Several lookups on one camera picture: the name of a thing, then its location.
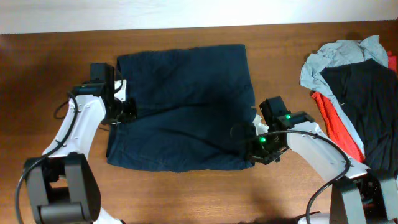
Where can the red garment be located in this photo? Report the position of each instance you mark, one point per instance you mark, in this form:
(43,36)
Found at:
(335,128)

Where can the dark navy blue shorts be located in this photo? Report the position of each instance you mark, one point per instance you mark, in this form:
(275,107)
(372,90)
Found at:
(193,108)

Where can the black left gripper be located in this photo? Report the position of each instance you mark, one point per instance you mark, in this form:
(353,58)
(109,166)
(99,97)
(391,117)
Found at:
(131,114)

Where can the light blue grey garment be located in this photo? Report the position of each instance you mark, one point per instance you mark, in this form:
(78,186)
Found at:
(341,52)

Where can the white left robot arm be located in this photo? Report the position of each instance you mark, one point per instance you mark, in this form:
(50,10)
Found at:
(60,184)

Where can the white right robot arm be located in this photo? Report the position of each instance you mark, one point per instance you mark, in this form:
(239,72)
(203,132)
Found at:
(352,193)

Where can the black garment in pile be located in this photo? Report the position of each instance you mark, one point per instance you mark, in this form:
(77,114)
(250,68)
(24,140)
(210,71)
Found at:
(367,94)

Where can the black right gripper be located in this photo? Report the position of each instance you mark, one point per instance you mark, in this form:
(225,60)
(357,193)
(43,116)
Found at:
(256,155)

